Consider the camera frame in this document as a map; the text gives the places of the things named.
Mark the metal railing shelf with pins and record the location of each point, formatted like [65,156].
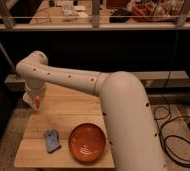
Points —
[94,15]

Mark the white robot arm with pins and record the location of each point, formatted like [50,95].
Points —
[128,118]

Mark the orange ridged bowl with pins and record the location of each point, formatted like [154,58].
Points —
[87,142]

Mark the blue sponge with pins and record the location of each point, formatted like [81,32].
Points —
[52,140]

